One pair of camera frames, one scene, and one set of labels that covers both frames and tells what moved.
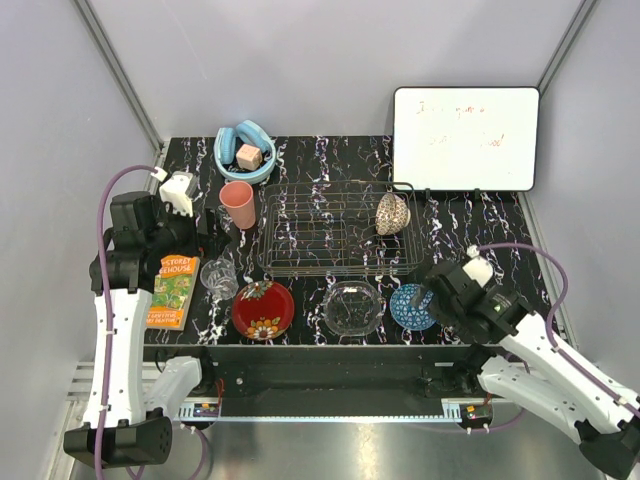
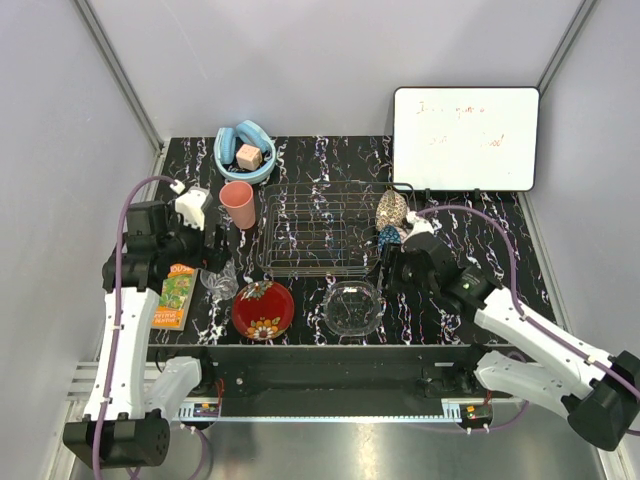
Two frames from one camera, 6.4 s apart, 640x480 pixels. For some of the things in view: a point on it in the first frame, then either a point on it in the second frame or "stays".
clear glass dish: x=353 y=309 stays
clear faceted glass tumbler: x=218 y=275 stays
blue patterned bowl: x=407 y=316 -> x=388 y=235
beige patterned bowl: x=393 y=215 stays
